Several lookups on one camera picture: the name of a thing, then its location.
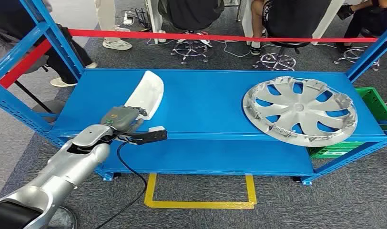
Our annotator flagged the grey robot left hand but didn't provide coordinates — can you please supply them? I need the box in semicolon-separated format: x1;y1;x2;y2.
100;105;148;134

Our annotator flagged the blue metal shelf rack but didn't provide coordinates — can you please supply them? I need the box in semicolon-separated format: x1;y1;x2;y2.
0;0;387;187

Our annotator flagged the black stanchion pole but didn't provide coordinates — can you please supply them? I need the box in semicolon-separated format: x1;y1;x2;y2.
13;79;67;124

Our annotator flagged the green plastic crate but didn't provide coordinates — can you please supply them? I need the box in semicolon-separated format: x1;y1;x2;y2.
308;141;367;160
354;87;387;131

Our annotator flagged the silver wheel hubcap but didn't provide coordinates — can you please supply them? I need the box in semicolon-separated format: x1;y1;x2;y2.
242;76;358;147

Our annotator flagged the black camera cable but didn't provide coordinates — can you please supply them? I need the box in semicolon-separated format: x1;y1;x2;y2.
95;139;148;229

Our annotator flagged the white power strip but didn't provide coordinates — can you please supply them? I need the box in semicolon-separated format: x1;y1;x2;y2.
122;11;134;26

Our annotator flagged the black stool chrome base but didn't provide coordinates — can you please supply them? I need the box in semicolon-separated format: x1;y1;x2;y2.
170;30;210;66
253;41;311;72
334;28;381;71

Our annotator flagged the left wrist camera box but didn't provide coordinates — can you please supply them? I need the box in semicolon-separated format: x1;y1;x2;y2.
127;125;168;146

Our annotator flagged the white desk side panel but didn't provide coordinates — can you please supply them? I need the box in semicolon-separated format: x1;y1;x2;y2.
145;0;167;45
241;0;255;37
311;0;346;46

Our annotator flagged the white plastic car part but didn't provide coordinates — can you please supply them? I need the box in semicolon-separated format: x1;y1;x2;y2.
124;70;165;121

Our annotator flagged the grey round metal disc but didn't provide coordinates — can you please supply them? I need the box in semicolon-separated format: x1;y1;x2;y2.
47;206;78;229

